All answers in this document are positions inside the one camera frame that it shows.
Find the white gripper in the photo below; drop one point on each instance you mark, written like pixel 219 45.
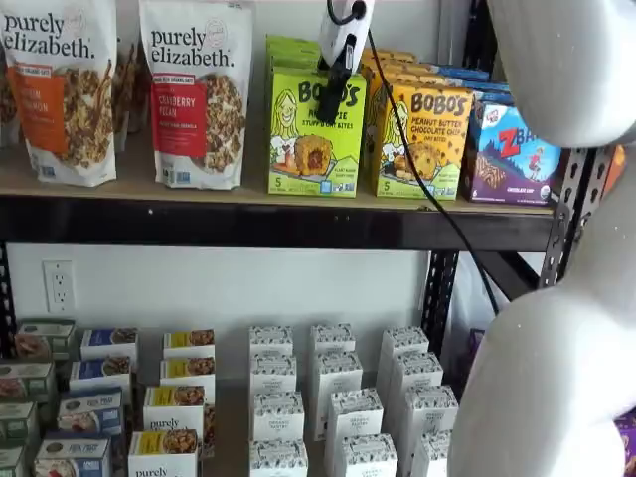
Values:
pixel 343 30

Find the green Bobo's apple pie box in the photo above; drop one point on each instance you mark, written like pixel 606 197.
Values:
pixel 293 45
pixel 318 159
pixel 293 60

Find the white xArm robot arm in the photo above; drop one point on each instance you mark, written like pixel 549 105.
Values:
pixel 546 372

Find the orange Bobo's peanut butter box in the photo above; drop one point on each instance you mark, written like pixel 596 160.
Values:
pixel 392 55
pixel 407 72
pixel 437 149

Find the blue Zbar box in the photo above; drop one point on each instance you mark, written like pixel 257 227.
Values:
pixel 462 73
pixel 512 164
pixel 492 92

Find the white floral print box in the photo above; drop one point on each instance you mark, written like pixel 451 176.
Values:
pixel 333 338
pixel 405 343
pixel 338 377
pixel 417 372
pixel 273 372
pixel 367 454
pixel 432 454
pixel 355 415
pixel 278 415
pixel 278 457
pixel 429 410
pixel 270 340

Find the yellow white granola box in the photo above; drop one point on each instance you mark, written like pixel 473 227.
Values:
pixel 188 372
pixel 189 342
pixel 161 454
pixel 174 407

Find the blue white food box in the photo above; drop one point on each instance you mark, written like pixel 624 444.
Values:
pixel 109 340
pixel 72 457
pixel 99 371
pixel 89 412

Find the green white food box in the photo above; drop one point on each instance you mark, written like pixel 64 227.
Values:
pixel 47 333
pixel 10 462
pixel 17 422
pixel 25 380

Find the red label granola bag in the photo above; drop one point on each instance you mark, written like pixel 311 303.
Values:
pixel 199 109

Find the black metal shelving unit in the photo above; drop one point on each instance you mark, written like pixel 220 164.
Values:
pixel 248 223

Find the white plastic bag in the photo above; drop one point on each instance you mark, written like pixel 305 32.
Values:
pixel 467 293

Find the orange package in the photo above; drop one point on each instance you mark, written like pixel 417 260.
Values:
pixel 617 166

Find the purple package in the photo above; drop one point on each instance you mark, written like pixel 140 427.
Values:
pixel 626 437

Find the white wall outlet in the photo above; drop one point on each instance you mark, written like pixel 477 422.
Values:
pixel 58 285

